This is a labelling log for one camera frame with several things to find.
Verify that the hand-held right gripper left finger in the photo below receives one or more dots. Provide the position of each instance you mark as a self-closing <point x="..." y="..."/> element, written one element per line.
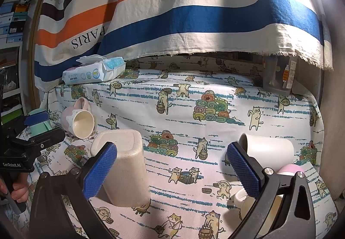
<point x="100" y="171"/>

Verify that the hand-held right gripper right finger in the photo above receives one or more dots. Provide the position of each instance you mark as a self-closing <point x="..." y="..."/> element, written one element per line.
<point x="244" y="171"/>

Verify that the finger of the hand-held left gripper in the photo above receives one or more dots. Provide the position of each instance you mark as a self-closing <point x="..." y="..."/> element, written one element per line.
<point x="36" y="118"/>
<point x="45" y="138"/>

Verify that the teal plastic cup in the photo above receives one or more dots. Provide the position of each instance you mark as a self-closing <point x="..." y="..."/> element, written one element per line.
<point x="40" y="130"/>

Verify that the beige square plastic cup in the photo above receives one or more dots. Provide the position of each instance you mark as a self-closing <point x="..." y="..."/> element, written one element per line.
<point x="126" y="169"/>

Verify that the white round cup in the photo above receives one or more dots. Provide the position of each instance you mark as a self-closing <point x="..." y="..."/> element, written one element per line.
<point x="272" y="150"/>

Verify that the person's left hand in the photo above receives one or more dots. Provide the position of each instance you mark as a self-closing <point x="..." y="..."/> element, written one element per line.
<point x="18" y="191"/>

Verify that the white and pink mug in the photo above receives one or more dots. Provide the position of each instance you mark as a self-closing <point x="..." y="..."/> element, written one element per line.
<point x="250" y="206"/>

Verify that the pink ceramic mug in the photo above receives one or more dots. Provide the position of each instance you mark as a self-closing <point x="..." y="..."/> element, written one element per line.
<point x="80" y="123"/>

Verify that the white storage shelf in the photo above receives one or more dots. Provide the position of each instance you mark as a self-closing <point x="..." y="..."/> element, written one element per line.
<point x="10" y="72"/>

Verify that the wet wipes pack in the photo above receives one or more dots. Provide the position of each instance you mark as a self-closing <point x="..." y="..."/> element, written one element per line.
<point x="89" y="73"/>

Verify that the cat printed table cloth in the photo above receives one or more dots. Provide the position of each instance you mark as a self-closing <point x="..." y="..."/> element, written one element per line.
<point x="188" y="120"/>

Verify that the clear plastic container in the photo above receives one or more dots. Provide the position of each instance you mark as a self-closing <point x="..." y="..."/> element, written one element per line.
<point x="277" y="77"/>

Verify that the stack of storage boxes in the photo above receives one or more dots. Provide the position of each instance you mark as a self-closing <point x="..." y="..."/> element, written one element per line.
<point x="10" y="20"/>

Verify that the striped blanket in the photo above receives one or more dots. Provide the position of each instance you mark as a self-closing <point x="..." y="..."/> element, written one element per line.
<point x="188" y="12"/>

